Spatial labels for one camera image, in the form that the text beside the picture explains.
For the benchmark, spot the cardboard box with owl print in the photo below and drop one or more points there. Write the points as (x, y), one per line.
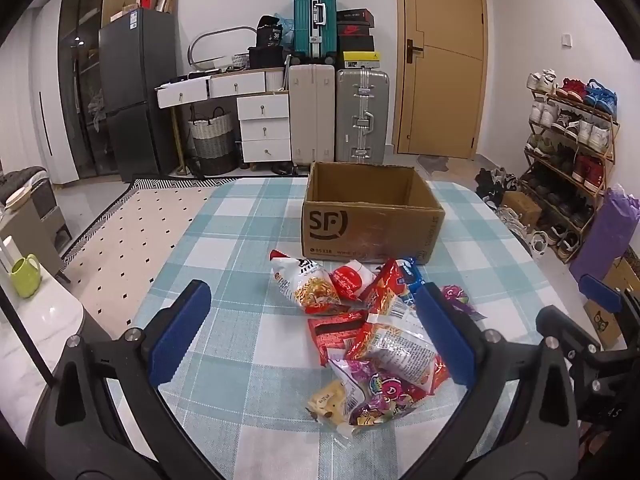
(605, 327)

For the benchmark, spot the black storage bin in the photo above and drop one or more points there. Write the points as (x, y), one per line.
(267, 57)

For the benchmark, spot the plain black shoe box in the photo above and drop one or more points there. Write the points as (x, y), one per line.
(357, 44)

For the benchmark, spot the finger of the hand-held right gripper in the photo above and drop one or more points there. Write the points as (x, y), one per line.
(600, 294)
(570, 332)

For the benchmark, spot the small labelled cardboard box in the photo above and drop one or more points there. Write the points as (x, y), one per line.
(124, 13)

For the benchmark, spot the yellow and black shoe box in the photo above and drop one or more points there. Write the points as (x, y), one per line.
(362, 60)

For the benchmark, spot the black shoe box red logo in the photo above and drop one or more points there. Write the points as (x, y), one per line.
(355, 30)

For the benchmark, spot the grey door mat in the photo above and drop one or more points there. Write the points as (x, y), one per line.
(434, 162)

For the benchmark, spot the white wardrobe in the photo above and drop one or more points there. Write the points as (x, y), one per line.
(47, 85)

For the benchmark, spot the yellow snack packet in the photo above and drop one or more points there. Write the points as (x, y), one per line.
(327, 405)

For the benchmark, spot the wooden door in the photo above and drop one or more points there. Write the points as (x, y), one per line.
(440, 100)

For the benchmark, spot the small white basket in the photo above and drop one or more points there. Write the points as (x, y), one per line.
(241, 60)

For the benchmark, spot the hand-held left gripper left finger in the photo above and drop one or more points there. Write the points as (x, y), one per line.
(180, 335)

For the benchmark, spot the small red white packet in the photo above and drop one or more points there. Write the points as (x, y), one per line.
(350, 280)

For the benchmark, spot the small brown cardboard box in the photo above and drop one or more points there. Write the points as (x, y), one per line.
(522, 207)

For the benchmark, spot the red chip bag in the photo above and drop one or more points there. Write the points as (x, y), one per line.
(387, 287)

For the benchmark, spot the dark glass cabinet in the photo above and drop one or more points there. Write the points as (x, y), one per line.
(80, 85)

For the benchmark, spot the black refrigerator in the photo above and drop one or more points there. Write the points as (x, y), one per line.
(135, 85)

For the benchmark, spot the red white snack bag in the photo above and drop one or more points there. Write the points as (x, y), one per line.
(395, 350)

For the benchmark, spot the grey cushioned chair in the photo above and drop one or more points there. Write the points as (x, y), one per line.
(30, 180)

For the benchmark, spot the purple candy wrapper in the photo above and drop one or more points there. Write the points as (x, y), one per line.
(457, 296)

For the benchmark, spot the black box with white label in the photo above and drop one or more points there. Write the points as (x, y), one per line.
(270, 35)

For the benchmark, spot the white desk with drawers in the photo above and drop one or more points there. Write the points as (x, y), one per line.
(260, 110)

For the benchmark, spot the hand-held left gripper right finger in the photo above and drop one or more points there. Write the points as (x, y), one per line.
(445, 335)

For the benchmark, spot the wooden shoe rack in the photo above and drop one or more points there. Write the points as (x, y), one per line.
(580, 108)

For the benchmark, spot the woven laundry basket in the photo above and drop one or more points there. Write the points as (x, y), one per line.
(212, 145)

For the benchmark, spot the beige dotted rug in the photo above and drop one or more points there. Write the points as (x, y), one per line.
(130, 240)

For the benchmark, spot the teal suitcase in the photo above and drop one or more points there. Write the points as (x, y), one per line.
(305, 15)

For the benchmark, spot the pile of loose shoes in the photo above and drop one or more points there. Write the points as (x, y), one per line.
(492, 180)

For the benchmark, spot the blue plastic bag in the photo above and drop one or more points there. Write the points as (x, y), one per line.
(287, 25)

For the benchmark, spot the red packet with black window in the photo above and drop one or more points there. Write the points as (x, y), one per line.
(332, 335)

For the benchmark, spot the beige suitcase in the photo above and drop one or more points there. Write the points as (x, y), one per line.
(310, 115)

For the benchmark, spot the white noodle snack bag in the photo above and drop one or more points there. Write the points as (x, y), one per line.
(305, 282)

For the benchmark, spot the white wall switch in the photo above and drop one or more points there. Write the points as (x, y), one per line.
(566, 40)

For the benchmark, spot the oval metal-framed mirror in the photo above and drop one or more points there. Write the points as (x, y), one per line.
(220, 31)

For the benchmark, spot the silver suitcase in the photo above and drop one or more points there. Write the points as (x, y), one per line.
(350, 110)

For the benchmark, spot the purple pink snack packet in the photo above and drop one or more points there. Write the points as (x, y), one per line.
(380, 390)

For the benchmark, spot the black shoe box brown lid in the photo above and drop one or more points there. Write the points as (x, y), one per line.
(355, 16)

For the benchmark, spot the white marble side table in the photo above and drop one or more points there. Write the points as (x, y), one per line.
(50, 320)

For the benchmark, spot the blue cookie packet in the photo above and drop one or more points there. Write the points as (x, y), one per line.
(412, 275)

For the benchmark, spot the green mug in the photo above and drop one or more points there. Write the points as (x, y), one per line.
(25, 277)

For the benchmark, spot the purple bag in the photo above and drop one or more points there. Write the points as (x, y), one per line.
(607, 230)

